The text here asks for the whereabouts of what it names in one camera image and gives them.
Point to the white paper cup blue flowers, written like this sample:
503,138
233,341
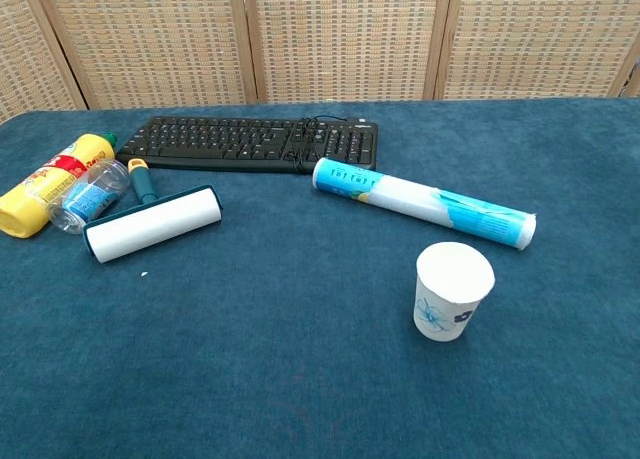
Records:
450,289

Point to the blue white wrapped roll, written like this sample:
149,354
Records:
400,194

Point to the black computer keyboard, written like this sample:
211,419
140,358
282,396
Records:
225,144

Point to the blue table cloth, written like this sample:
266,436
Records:
300,354

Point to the woven wooden folding screen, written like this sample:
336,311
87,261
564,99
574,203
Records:
340,39

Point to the clear plastic bottle blue label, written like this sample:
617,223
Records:
85,199

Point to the yellow bottle green cap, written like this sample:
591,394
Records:
25,199

